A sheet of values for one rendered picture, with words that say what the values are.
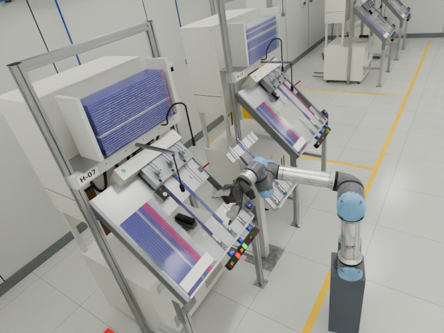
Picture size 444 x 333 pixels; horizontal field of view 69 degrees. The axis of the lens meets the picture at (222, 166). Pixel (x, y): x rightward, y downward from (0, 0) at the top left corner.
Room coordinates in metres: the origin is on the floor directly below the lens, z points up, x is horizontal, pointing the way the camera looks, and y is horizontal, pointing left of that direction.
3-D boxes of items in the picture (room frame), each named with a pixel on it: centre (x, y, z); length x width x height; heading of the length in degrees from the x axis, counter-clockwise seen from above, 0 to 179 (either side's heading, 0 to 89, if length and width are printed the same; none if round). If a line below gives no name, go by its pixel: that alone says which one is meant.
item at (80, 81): (1.90, 0.83, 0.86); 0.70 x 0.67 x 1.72; 141
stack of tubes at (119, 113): (1.65, 0.44, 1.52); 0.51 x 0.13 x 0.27; 141
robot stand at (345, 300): (1.19, -0.61, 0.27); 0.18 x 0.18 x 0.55; 68
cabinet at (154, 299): (1.68, 0.57, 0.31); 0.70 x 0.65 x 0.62; 141
